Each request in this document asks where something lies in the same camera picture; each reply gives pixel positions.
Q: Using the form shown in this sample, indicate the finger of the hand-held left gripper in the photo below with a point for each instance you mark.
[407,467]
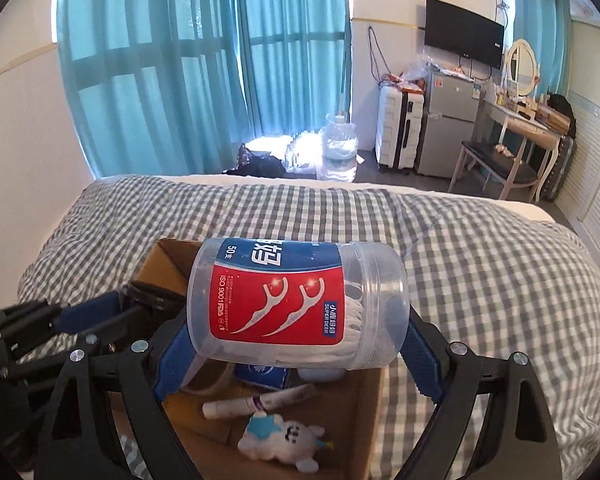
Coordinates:
[147,305]
[90,312]

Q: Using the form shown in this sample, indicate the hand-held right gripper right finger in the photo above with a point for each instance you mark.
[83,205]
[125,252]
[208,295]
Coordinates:
[422,360]

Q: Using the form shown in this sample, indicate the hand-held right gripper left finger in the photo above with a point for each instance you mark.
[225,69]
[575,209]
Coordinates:
[172,365]

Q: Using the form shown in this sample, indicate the white tape roll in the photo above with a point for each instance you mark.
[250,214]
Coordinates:
[215,382]

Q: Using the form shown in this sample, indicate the blue tissue packet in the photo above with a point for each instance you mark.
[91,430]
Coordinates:
[260,375]

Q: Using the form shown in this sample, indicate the white tube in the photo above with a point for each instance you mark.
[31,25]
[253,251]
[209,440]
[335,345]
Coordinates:
[260,401]

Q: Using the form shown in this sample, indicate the brown cardboard box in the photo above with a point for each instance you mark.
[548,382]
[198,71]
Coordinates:
[350,425]

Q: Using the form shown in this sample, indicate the pale blue small container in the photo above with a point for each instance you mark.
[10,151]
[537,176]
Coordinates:
[320,375]

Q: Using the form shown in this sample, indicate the clear dental floss pick jar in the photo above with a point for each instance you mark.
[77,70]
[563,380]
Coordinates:
[280,300]

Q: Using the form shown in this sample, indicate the white plush toy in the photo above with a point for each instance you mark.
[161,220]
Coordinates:
[285,442]

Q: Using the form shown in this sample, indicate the grey checked blanket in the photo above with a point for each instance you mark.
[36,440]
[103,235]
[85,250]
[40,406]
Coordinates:
[480,270]

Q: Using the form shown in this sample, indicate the white bed mattress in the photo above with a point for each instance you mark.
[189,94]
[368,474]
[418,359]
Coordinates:
[430,197]

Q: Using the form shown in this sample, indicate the black floor bag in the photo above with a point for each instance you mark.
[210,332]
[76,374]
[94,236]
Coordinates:
[255,162]

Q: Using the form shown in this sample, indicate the black seat chair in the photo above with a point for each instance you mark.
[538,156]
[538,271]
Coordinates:
[500,165]

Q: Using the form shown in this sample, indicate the white plastic floor bags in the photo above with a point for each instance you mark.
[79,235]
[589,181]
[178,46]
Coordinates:
[302,152]

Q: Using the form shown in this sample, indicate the large clear water bottle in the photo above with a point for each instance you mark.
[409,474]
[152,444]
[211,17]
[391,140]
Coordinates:
[337,152]

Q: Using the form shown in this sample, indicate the white suitcase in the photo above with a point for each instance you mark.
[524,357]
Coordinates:
[392,130]

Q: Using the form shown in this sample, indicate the dark suitcase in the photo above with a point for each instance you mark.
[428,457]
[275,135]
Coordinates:
[562,170]

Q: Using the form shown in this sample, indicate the grey small fridge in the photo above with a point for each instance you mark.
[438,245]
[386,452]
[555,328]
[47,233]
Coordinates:
[447,125]

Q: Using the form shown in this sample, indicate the wide teal curtain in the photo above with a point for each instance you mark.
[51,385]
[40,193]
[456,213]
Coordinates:
[145,60]

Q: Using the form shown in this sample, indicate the white dressing table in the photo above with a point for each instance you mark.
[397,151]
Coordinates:
[525,127]

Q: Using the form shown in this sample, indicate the white slatted wardrobe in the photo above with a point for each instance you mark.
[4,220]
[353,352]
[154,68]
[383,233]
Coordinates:
[597,160]

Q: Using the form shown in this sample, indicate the wooden box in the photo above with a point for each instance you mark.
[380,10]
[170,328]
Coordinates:
[552,117]

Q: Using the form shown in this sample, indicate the red snack packets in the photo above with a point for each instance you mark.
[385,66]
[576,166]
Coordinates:
[400,82]

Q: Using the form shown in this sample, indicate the clear plastic bag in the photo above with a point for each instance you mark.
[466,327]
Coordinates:
[420,70]

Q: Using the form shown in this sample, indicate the narrow teal curtain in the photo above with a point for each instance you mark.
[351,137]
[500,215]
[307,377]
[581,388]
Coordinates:
[295,50]

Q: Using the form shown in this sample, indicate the white oval mirror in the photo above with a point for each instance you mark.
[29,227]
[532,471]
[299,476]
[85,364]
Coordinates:
[522,67]

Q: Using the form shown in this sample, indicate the short teal curtain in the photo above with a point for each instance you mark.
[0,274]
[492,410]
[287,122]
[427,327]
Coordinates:
[540,20]

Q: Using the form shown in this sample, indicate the black wall television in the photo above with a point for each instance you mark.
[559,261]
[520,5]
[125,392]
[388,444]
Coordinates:
[462,30]

